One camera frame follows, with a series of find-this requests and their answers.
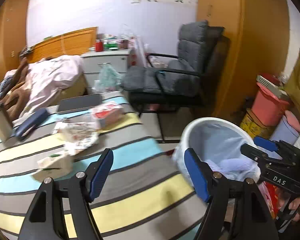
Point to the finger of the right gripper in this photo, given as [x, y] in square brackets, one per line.
[254, 154]
[277, 149]

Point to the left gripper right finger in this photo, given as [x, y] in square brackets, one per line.
[235, 209]

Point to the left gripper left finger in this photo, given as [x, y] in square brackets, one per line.
[45, 216]

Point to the white green tissue pack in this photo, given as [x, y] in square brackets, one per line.
[55, 166]

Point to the snack wrapper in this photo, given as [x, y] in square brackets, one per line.
[76, 136]

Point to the pink strawberry milk carton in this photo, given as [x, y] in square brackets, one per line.
[106, 114]

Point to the white round trash bin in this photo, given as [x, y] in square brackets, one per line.
[190, 142]

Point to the red gift box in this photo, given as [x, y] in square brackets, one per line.
[272, 199]

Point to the yellow patterned tin box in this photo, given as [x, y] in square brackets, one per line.
[252, 125]

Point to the pink plastic box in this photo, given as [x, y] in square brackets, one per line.
[267, 107]

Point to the striped blanket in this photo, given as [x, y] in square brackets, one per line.
[144, 196]

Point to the navy glasses case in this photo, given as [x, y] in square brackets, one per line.
[31, 123]

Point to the beige brown travel mug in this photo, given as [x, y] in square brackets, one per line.
[6, 126]

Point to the grey chair cushion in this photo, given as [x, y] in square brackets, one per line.
[192, 54]

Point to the black smartphone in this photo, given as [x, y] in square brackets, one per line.
[80, 103]

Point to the black office chair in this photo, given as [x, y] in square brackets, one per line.
[163, 103]

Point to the brown fleece blanket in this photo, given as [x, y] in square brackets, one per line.
[15, 96]

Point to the pink white duvet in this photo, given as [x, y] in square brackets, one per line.
[50, 81]

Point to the large wooden closet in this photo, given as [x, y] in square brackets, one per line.
[258, 31]

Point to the green patterned plastic bag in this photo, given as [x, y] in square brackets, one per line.
[109, 80]

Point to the wooden headboard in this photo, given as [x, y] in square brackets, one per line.
[73, 43]

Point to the red cup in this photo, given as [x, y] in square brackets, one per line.
[99, 46]

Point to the orange wooden wardrobe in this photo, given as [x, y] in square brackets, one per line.
[13, 18]

